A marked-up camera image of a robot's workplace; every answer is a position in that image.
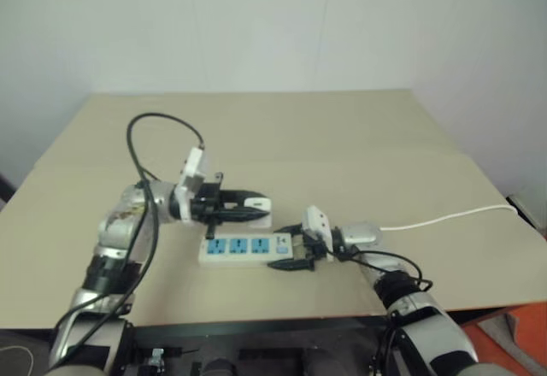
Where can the black object at table edge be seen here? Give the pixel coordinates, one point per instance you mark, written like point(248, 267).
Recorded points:
point(5, 190)

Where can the black frame under table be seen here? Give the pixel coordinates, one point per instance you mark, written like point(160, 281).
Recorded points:
point(256, 333)

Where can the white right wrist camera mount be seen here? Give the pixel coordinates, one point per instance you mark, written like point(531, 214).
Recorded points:
point(316, 220)

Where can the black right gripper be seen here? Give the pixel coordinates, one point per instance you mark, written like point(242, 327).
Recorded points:
point(309, 248)

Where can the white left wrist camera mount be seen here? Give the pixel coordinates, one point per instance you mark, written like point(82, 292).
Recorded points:
point(194, 172)

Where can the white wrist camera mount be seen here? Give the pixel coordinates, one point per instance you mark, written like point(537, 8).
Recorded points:
point(316, 220)
point(194, 172)

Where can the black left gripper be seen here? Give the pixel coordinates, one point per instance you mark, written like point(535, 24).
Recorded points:
point(206, 205)

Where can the white charger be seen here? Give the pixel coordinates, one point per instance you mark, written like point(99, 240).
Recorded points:
point(261, 203)

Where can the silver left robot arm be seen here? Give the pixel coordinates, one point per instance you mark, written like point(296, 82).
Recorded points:
point(112, 231)

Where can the orange floor object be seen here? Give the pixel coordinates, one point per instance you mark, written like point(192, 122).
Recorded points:
point(474, 329)

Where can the dark rounded shape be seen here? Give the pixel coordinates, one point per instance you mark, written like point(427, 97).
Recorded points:
point(219, 368)

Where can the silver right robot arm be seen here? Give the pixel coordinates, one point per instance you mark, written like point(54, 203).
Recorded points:
point(363, 233)

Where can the white power strip blue sockets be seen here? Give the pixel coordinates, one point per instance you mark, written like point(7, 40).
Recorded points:
point(239, 248)

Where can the small metal bracket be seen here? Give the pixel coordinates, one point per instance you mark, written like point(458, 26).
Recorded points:
point(156, 358)

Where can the grey fabric piece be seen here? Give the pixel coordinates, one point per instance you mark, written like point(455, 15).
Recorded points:
point(519, 337)

